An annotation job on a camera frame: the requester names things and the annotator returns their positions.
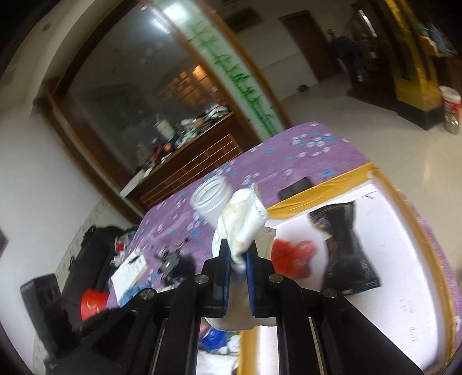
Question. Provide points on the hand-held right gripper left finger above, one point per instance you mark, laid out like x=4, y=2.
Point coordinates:
x=224, y=274

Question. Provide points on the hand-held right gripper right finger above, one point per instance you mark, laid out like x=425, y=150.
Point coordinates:
x=252, y=285

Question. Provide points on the stained white cloth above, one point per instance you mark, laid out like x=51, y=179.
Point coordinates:
x=243, y=220

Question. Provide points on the white tray with yellow tape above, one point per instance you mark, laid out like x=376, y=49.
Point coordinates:
x=393, y=252

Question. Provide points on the red plastic bag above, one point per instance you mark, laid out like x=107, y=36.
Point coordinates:
x=292, y=256

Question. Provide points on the small black electric motor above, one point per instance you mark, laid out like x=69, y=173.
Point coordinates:
x=175, y=263

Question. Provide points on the white plastic jar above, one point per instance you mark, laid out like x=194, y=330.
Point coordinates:
x=211, y=202

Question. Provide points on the dark pen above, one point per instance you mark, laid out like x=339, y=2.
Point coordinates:
x=132, y=260

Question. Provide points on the white notebook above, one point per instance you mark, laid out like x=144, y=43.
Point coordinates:
x=128, y=274

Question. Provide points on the black snack packet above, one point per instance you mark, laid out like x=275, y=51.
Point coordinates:
x=343, y=248

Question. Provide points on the black rectangular device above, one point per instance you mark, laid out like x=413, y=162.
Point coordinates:
x=294, y=189

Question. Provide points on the wooden sideboard cabinet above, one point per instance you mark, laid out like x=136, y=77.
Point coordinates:
x=195, y=158

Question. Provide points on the black fabric bag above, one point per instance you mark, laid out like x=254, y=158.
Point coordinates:
x=94, y=248

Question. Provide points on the red shopping bag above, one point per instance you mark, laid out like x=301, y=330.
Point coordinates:
x=93, y=304

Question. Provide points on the pile of assorted clutter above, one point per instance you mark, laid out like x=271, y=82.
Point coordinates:
x=187, y=129

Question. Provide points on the white plastic jug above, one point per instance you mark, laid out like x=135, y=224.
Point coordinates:
x=164, y=129

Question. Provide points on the black box speaker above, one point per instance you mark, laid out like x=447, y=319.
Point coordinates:
x=39, y=303

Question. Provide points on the pair of dark shoes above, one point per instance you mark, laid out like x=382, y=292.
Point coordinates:
x=301, y=87

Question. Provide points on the bamboo painted white pillar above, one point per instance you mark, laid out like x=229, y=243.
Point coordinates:
x=231, y=72

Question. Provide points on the brown wooden door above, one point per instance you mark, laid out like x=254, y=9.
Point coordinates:
x=306, y=43

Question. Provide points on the wooden stair railing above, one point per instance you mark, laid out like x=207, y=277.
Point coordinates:
x=366, y=50

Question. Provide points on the white and red bucket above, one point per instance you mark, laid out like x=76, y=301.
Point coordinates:
x=449, y=101

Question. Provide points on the gold and black pillar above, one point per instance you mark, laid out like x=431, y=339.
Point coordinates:
x=411, y=65

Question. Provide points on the wooden side desk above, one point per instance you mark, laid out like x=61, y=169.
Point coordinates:
x=447, y=61

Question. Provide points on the blue backpack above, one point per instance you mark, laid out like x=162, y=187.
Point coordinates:
x=436, y=38

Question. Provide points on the stair post with dark jacket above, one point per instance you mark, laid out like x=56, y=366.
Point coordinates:
x=346, y=54

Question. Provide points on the dark wall-mounted frame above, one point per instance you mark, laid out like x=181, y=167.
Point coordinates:
x=242, y=22

